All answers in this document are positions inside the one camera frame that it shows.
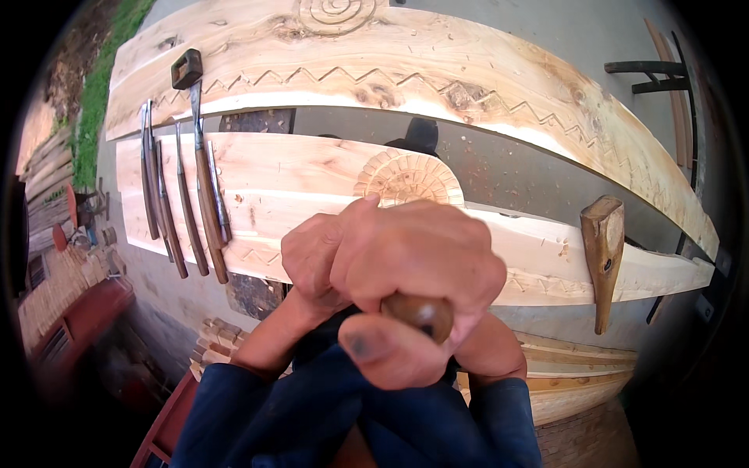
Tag person's left hand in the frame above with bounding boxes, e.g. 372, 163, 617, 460
281, 213, 353, 317

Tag person's right hand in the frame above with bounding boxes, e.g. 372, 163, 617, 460
330, 195, 508, 391

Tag round brown handled carving chisel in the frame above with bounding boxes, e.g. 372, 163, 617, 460
380, 291, 455, 346

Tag narrow carved wooden plank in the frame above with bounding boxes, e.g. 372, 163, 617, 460
115, 131, 716, 307

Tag short metal carving chisel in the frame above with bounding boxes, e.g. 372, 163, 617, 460
207, 140, 233, 244

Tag pile of small wood blocks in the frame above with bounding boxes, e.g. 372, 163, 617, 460
188, 317, 254, 382

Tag black object under planks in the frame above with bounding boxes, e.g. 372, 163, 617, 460
384, 117, 441, 159

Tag person's body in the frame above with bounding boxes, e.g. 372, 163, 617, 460
170, 304, 543, 468

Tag small dark hammer head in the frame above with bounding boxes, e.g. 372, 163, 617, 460
171, 48, 204, 91

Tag wide carved wooden plank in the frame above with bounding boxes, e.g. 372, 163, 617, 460
105, 0, 721, 261

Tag red wooden bench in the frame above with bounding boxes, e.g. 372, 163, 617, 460
28, 280, 137, 378

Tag pile of weathered logs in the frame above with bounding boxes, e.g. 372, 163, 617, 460
16, 99, 75, 254

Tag wooden carving mallet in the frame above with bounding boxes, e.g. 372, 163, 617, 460
580, 195, 626, 336

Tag stack of wooden planks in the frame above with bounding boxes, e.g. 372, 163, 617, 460
456, 330, 640, 428

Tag black metal stand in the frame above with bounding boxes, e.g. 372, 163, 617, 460
604, 30, 703, 326

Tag thin curved wooden strips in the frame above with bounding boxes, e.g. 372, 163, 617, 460
644, 18, 695, 170

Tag long wooden handled chisel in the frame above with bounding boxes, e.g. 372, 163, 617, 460
189, 81, 230, 285

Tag wooden handled carving chisel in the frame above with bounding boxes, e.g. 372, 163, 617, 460
146, 99, 175, 263
139, 103, 160, 241
174, 121, 210, 277
154, 139, 190, 280

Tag red wooden frame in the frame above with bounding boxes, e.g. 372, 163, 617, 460
129, 369, 201, 468

